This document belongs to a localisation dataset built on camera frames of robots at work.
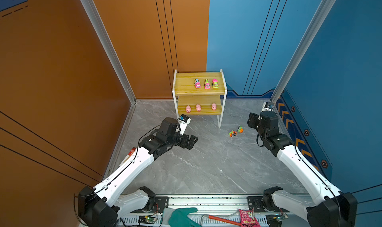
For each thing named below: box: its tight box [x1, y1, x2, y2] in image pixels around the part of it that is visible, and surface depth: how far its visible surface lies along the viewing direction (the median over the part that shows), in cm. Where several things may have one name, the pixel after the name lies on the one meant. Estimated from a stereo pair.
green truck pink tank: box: [211, 78, 219, 89], surface depth 82 cm
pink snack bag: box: [238, 207, 261, 227], surface depth 70 cm
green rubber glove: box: [162, 207, 201, 227], surface depth 71 cm
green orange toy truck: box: [228, 130, 238, 138], surface depth 100 cm
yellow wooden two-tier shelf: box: [172, 68, 228, 129], surface depth 87 cm
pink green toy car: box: [203, 78, 211, 90], surface depth 82 cm
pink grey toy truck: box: [193, 78, 202, 89], surface depth 82 cm
